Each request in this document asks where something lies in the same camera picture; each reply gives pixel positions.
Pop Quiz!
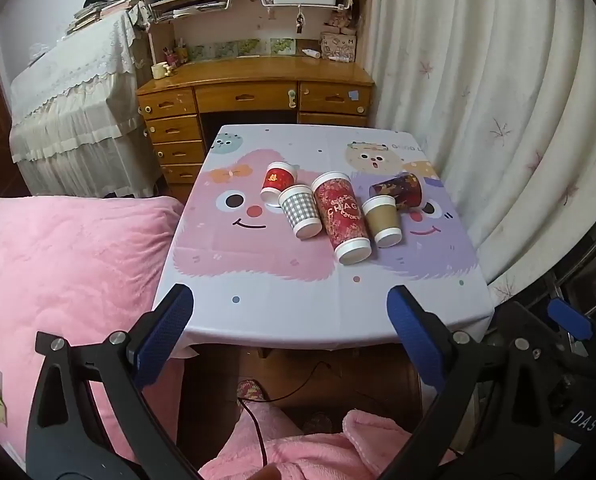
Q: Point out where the black cable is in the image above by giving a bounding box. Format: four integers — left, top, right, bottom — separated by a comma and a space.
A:
236, 357, 339, 467

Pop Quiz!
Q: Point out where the tall red patterned paper cup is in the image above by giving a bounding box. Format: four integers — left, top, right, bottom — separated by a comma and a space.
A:
311, 171, 373, 266

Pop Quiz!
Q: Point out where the printed cardboard box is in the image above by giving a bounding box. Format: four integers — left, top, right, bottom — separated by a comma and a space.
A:
320, 31, 359, 61

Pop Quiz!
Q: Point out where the grey checkered paper cup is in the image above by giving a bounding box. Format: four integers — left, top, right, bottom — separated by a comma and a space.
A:
278, 184, 323, 240

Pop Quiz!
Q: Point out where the knitted slipper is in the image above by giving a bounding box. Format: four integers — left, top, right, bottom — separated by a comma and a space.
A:
236, 379, 269, 403

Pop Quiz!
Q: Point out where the dark floral paper cup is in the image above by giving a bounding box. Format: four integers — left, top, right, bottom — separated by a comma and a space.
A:
368, 172, 425, 210

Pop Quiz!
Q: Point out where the white leaf-print curtain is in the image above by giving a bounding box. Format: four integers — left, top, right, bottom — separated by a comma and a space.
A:
364, 0, 596, 307

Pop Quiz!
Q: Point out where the lace covered piano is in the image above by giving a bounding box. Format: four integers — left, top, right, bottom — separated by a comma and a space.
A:
8, 6, 165, 199

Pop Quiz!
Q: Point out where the metal rack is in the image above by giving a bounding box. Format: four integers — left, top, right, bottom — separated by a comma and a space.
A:
548, 220, 596, 318

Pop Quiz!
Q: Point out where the wooden desk with drawers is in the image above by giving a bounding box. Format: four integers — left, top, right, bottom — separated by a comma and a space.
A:
136, 54, 377, 202

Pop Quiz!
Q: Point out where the brown ribbed paper cup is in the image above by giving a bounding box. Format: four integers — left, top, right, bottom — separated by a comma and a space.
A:
361, 195, 403, 248

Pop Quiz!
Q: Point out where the person's pink robe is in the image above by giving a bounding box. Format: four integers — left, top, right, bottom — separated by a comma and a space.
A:
198, 404, 460, 480

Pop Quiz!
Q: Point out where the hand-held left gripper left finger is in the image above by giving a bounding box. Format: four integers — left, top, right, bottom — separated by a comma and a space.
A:
25, 283, 201, 480

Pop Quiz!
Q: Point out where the small red paper cup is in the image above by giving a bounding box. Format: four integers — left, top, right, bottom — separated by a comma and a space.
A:
260, 161, 298, 208

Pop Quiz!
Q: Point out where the stack of books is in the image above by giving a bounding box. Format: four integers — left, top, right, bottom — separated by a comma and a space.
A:
66, 1, 134, 35

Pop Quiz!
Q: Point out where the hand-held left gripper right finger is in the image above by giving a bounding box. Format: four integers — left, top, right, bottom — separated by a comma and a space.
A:
378, 284, 558, 480

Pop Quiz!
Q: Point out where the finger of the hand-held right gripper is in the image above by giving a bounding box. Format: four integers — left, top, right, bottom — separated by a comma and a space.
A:
545, 297, 596, 363

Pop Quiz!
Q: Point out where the cartoon printed tablecloth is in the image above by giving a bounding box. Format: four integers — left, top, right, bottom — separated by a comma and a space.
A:
154, 124, 495, 352

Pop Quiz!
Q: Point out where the pink fleece blanket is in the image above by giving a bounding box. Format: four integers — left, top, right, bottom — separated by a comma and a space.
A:
0, 195, 187, 463

